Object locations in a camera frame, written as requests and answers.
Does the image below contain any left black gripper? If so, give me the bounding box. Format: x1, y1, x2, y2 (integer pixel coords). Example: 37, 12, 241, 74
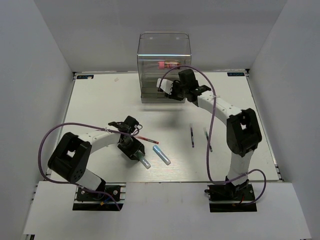
117, 135, 145, 161

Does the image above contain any green capped highlighter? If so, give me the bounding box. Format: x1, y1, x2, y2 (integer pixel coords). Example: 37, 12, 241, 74
136, 152, 151, 169

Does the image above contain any pink capped glue tube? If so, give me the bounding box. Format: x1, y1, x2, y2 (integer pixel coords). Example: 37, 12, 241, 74
157, 61, 181, 70

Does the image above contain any blue capped highlighter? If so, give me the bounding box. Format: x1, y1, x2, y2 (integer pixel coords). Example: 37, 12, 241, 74
152, 145, 171, 166

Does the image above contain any green pen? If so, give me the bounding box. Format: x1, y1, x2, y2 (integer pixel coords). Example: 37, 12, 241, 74
203, 127, 213, 153

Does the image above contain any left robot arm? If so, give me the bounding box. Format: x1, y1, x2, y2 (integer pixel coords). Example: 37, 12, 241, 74
47, 116, 145, 200

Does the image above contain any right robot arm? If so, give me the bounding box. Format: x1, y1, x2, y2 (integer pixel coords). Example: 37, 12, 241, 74
156, 69, 262, 200

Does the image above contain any red pen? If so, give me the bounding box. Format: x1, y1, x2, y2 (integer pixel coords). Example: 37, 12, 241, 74
135, 136, 159, 145

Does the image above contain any clear acrylic drawer organizer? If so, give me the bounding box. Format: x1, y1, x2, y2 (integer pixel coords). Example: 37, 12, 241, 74
137, 31, 192, 104

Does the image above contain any purple pen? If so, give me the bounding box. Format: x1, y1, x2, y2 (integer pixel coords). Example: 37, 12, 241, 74
189, 123, 195, 148

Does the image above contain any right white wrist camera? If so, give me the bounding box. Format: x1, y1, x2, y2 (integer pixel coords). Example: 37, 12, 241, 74
156, 78, 174, 95

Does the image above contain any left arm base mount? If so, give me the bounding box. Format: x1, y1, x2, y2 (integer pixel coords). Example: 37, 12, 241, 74
72, 183, 126, 212

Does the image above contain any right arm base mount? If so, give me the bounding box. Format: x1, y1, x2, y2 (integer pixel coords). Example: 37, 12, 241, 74
204, 184, 257, 213

